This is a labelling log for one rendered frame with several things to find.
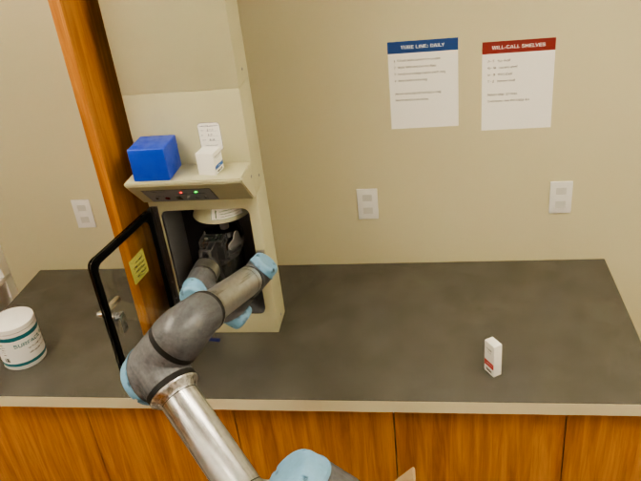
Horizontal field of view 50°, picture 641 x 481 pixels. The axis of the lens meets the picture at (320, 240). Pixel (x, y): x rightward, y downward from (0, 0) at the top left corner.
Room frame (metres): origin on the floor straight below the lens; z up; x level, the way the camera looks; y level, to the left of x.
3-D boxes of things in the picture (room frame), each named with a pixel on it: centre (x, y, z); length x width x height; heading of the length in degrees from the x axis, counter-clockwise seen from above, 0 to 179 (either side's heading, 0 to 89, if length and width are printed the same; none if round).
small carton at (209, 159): (1.69, 0.26, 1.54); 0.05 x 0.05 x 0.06; 71
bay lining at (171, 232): (1.88, 0.29, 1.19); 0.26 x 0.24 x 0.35; 79
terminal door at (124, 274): (1.63, 0.52, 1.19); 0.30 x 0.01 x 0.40; 160
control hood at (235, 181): (1.70, 0.33, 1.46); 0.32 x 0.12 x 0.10; 79
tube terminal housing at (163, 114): (1.88, 0.29, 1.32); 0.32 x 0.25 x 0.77; 79
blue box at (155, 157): (1.72, 0.41, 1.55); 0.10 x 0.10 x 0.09; 79
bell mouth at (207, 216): (1.85, 0.28, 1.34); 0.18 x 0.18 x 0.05
